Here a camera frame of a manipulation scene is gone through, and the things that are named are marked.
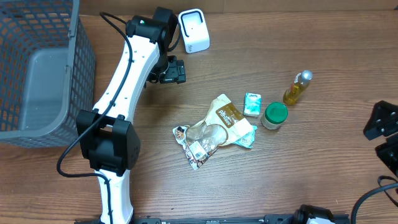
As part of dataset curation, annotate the brown snack packet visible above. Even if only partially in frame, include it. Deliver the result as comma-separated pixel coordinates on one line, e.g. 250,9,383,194
172,94,252,170

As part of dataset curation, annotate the teal Kleenex tissue pack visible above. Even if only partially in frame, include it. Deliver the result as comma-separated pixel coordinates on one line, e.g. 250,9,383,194
243,93,262,117

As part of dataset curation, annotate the teal snack bar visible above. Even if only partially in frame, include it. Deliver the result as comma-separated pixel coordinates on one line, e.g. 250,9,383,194
233,125,257,149

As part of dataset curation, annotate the green lidded jar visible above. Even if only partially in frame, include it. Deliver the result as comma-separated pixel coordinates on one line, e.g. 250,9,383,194
261,102,289,130

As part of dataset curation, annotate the yellow liquid bottle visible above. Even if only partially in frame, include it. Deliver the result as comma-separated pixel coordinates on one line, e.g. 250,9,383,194
283,70,313,105

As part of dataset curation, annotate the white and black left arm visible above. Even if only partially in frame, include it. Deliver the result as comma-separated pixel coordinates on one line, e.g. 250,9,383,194
76,7,186,223

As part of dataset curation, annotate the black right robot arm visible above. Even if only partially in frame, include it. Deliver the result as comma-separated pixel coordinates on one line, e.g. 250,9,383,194
363,101,397,176

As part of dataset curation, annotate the white barcode scanner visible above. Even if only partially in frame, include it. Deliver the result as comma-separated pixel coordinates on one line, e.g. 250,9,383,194
178,9,210,54

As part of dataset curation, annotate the dark grey mesh basket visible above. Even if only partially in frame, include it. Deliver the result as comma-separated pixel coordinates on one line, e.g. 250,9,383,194
1,0,95,147

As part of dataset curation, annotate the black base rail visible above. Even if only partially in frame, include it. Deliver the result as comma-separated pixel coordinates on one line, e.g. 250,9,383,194
74,203,352,224

